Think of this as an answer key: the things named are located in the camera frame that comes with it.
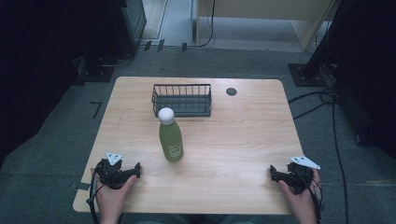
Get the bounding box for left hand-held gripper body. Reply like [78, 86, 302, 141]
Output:
[93, 151, 129, 190]

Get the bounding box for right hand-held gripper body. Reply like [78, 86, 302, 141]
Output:
[279, 155, 321, 196]

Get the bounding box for person's right hand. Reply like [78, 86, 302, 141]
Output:
[277, 170, 322, 216]

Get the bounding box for person's left hand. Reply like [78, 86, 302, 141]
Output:
[90, 169, 138, 215]

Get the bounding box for dark tape strip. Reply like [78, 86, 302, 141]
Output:
[69, 181, 92, 191]

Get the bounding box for green bottle with white cap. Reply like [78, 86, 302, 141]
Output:
[157, 106, 185, 162]

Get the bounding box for dark stand base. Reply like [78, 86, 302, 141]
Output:
[76, 55, 116, 84]

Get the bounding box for dark equipment rack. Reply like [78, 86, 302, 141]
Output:
[334, 0, 396, 158]

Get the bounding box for black stand pole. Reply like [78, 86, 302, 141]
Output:
[302, 0, 347, 79]

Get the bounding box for dark curtain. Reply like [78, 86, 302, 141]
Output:
[0, 0, 113, 169]

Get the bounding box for black cabinet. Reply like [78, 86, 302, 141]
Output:
[106, 0, 148, 58]

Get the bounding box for light wooden furniture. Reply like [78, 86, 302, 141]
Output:
[195, 0, 341, 52]

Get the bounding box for right hand-held gripper cable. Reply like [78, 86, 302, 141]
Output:
[293, 169, 324, 224]

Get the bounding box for hand-held gripper cable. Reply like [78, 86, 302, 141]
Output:
[86, 170, 101, 224]
[293, 169, 324, 224]

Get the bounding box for left hand-held gripper cable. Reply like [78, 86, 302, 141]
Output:
[86, 170, 101, 224]

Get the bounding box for long black floor cable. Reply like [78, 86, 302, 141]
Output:
[330, 96, 350, 224]

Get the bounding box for looped black floor cables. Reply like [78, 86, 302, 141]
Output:
[287, 87, 340, 121]

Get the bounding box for black wire basket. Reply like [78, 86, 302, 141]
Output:
[150, 83, 214, 119]

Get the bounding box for black metal stand base plate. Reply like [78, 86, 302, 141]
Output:
[287, 63, 330, 88]

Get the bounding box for black hanging cable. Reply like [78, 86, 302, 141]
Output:
[197, 0, 217, 49]

